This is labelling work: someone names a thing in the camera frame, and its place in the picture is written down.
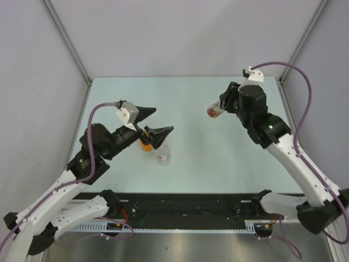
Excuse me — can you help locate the left aluminium frame post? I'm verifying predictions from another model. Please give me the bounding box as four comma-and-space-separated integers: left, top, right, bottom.
40, 0, 92, 86

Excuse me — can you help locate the red label clear bottle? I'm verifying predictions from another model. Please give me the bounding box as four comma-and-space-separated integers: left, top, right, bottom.
207, 101, 225, 118

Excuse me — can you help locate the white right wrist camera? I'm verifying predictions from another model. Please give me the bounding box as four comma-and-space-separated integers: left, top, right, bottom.
241, 67, 264, 86

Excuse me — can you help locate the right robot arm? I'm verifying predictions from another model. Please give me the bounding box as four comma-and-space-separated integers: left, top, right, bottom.
219, 82, 348, 234

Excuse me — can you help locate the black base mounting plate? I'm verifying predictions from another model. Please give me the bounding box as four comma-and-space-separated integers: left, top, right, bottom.
76, 192, 311, 233

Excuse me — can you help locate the right aluminium frame post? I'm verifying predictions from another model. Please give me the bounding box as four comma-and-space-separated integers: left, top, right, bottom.
288, 0, 332, 65

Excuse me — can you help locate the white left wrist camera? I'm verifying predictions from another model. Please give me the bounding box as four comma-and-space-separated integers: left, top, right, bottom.
116, 100, 140, 131

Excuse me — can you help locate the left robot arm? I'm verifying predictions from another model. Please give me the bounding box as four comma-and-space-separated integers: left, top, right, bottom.
1, 100, 174, 261

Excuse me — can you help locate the white slotted cable duct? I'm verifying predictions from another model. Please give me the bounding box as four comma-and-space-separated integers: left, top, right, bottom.
65, 221, 274, 237

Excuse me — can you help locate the orange juice bottle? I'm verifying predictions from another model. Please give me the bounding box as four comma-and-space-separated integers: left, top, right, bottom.
139, 140, 153, 152

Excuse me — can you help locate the clear water bottle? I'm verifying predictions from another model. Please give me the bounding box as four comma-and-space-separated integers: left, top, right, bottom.
155, 142, 171, 165

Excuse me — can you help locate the aluminium frame post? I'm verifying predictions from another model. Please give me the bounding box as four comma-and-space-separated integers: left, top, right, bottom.
288, 0, 332, 65
40, 0, 92, 86

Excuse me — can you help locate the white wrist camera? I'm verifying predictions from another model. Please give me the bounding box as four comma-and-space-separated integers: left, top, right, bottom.
241, 67, 264, 86
116, 100, 140, 131

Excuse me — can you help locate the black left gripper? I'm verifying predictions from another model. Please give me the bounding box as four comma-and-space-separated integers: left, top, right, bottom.
102, 105, 173, 160

